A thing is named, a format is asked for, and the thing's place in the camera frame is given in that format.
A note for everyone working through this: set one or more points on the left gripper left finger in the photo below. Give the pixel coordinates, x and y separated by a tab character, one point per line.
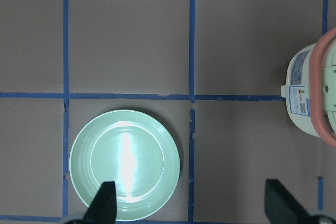
103	208

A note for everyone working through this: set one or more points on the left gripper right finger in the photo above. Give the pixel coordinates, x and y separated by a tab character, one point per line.
281	207

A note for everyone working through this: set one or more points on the green plate near left arm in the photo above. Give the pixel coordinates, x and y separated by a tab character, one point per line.
136	152

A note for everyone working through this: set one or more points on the white rice cooker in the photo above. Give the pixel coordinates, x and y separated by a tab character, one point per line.
309	90

